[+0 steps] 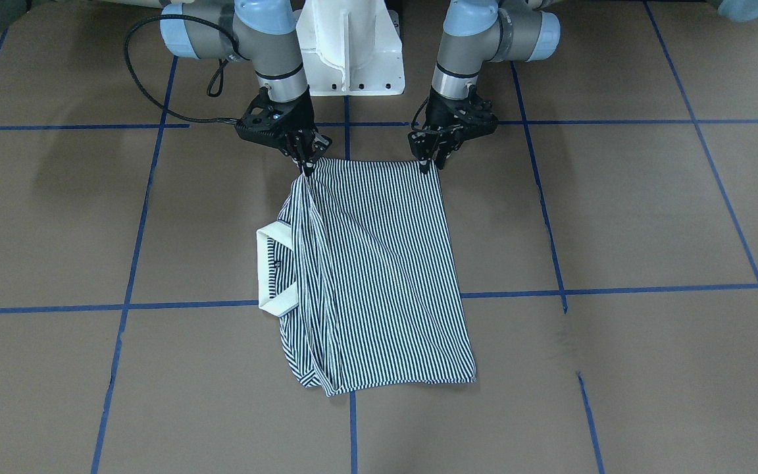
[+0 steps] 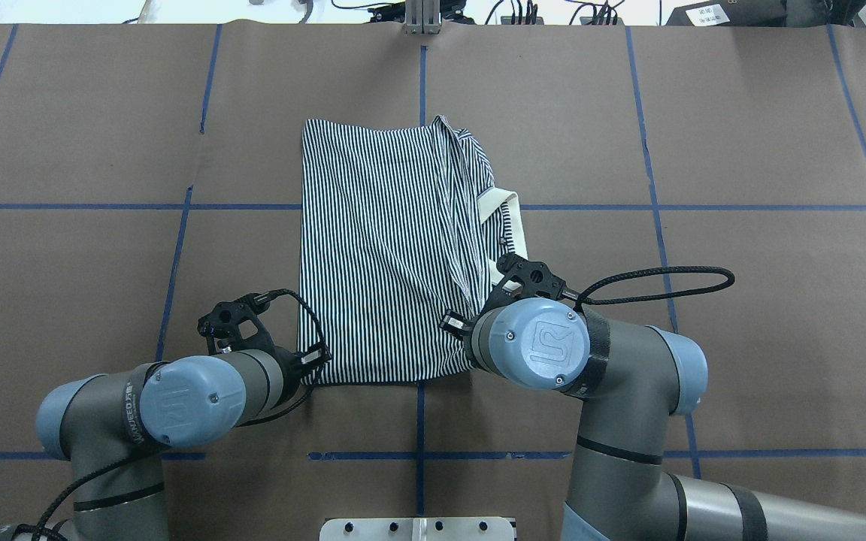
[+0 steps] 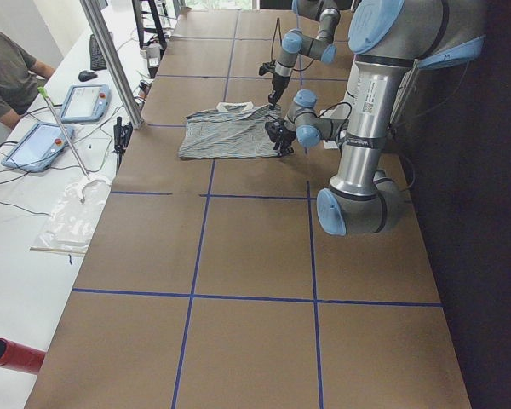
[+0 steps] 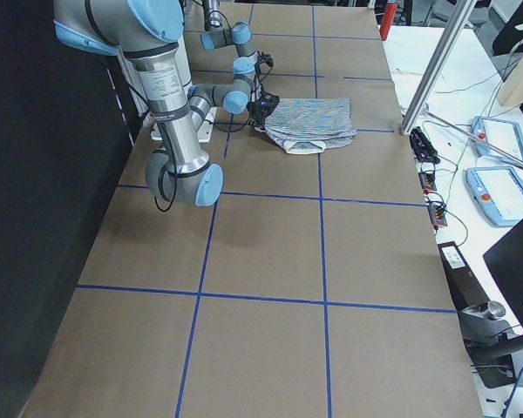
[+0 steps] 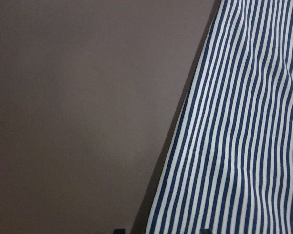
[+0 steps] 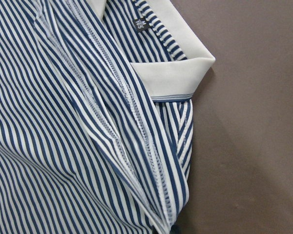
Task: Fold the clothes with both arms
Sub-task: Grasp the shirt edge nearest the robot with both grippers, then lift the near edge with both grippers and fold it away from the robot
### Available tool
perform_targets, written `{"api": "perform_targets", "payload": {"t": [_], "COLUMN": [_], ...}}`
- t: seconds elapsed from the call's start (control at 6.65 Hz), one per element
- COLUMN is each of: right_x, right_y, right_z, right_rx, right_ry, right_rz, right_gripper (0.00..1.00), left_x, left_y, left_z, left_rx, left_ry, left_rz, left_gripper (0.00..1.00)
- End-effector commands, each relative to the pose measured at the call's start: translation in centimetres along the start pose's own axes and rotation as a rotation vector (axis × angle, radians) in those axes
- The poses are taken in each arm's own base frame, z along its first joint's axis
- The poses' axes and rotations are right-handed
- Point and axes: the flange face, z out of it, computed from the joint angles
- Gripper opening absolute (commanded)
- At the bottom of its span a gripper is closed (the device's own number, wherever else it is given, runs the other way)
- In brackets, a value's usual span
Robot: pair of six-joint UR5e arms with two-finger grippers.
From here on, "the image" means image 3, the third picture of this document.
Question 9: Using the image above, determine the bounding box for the black computer mouse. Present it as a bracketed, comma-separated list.
[78, 70, 98, 82]

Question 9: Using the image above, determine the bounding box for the white side desk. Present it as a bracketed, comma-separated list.
[0, 0, 180, 409]

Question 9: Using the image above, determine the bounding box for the black braided right cable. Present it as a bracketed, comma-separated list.
[319, 101, 354, 129]

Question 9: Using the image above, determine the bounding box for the black tool on desk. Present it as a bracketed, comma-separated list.
[113, 116, 133, 172]

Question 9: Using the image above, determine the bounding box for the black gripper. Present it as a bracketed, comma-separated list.
[267, 73, 290, 110]
[278, 118, 296, 156]

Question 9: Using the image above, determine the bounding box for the black keyboard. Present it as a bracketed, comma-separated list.
[89, 34, 107, 71]

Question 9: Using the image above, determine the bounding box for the navy white striped polo shirt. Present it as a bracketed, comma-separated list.
[178, 104, 282, 159]

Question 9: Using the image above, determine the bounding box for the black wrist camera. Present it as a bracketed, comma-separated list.
[264, 121, 284, 151]
[258, 60, 275, 76]

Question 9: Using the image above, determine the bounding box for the black braided cable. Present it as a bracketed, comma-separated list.
[268, 16, 284, 69]
[319, 101, 354, 129]

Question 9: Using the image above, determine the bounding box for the metal rod with green tip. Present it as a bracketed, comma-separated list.
[37, 87, 89, 179]

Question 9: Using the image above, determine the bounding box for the near blue teach pendant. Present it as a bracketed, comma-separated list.
[1, 122, 67, 172]

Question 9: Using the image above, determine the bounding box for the seated person in grey shirt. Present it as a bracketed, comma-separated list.
[0, 32, 55, 129]

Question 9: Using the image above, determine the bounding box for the aluminium extrusion frame post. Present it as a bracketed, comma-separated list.
[80, 0, 143, 130]

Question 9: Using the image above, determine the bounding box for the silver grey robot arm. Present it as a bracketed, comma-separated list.
[260, 0, 341, 109]
[279, 1, 488, 236]

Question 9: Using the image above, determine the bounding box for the blue teach pendant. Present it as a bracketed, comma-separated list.
[1, 122, 67, 172]
[60, 84, 111, 124]

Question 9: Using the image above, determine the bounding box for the clear plastic bag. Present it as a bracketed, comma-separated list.
[30, 181, 110, 255]

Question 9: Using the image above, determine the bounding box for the far blue teach pendant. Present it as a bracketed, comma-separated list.
[60, 84, 111, 124]

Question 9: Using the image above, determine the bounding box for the black braided left cable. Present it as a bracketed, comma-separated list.
[268, 16, 284, 69]

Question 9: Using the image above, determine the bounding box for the red cylinder tube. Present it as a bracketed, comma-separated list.
[0, 338, 46, 375]

